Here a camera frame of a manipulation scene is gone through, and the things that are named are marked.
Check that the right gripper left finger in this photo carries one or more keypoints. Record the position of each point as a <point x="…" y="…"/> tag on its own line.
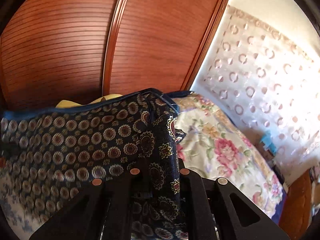
<point x="103" y="210"/>

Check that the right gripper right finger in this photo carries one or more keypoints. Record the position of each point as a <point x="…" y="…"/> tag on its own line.
<point x="216" y="209"/>

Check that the navy medallion patterned silk garment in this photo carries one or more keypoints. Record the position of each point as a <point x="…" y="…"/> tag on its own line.
<point x="51" y="154"/>

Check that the pink floral quilt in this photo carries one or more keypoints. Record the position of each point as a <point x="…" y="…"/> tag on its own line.
<point x="213" y="147"/>

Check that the navy blue bed blanket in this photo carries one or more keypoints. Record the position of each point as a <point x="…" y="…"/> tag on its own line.
<point x="279" y="208"/>

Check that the blue floral white bedsheet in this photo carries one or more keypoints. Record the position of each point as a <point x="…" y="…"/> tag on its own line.
<point x="22" y="223"/>

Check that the long wooden sideboard cabinet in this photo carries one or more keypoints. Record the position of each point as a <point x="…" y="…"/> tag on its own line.
<point x="295" y="216"/>

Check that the small blue toy object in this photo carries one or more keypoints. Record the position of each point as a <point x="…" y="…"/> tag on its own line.
<point x="268" y="144"/>

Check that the sheer circle patterned curtain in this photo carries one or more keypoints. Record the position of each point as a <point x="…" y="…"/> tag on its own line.
<point x="267" y="86"/>

